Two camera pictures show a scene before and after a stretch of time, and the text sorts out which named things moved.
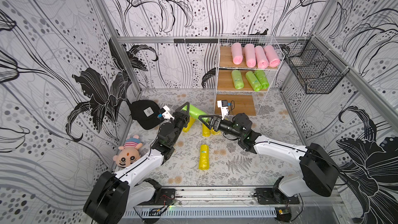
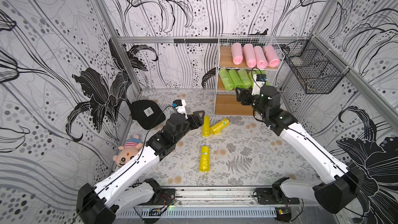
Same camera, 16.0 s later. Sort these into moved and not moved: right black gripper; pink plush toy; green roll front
Moved: right black gripper
Not moved: green roll front; pink plush toy
